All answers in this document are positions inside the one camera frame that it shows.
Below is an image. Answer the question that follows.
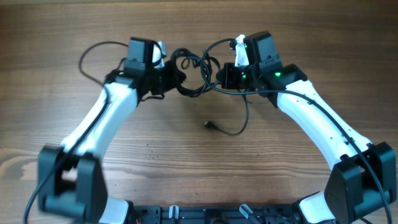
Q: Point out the black cable bundle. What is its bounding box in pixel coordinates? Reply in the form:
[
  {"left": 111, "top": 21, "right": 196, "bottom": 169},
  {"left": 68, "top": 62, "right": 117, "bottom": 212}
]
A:
[{"left": 169, "top": 47, "right": 222, "bottom": 98}]

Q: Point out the thin black usb cable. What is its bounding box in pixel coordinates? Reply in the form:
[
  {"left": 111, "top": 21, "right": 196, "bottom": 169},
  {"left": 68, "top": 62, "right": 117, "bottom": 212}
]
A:
[{"left": 203, "top": 90, "right": 250, "bottom": 136}]

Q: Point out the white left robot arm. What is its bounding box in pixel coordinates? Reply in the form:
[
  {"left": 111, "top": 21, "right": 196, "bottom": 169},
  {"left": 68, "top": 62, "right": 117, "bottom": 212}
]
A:
[{"left": 24, "top": 37, "right": 177, "bottom": 223}]

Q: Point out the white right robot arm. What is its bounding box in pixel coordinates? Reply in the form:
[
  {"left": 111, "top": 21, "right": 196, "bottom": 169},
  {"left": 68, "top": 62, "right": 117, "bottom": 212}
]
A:
[{"left": 216, "top": 31, "right": 397, "bottom": 223}]

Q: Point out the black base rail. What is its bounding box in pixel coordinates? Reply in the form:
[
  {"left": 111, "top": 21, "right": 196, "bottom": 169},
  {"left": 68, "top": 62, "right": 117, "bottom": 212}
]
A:
[{"left": 134, "top": 204, "right": 302, "bottom": 224}]

